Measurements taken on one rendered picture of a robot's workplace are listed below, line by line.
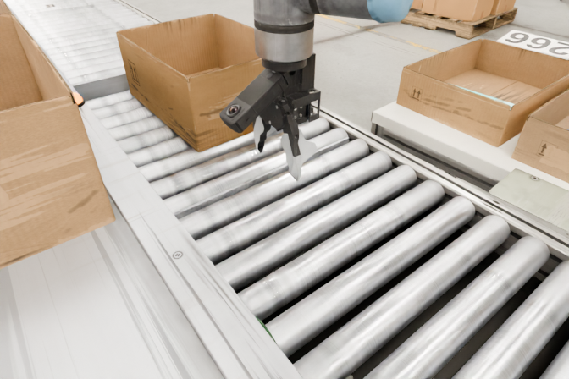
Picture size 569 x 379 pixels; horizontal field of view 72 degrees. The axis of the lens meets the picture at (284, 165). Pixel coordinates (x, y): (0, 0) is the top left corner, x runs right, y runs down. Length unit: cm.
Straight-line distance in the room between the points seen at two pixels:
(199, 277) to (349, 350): 22
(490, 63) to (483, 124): 42
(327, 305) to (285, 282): 7
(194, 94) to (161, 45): 40
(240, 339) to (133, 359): 9
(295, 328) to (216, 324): 18
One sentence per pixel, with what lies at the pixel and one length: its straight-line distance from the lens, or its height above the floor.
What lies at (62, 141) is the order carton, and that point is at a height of 100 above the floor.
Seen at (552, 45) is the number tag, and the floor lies 86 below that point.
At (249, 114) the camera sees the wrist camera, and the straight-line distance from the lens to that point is 61.
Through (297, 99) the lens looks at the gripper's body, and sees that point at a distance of 64.
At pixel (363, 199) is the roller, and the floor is 75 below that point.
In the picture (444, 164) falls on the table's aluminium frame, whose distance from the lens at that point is 98.
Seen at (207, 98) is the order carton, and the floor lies 87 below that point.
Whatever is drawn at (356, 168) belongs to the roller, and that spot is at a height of 75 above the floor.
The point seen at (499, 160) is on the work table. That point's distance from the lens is 94.
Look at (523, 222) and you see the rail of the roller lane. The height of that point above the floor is 74.
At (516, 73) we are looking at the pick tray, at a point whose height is 78.
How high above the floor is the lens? 122
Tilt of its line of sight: 35 degrees down
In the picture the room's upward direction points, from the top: straight up
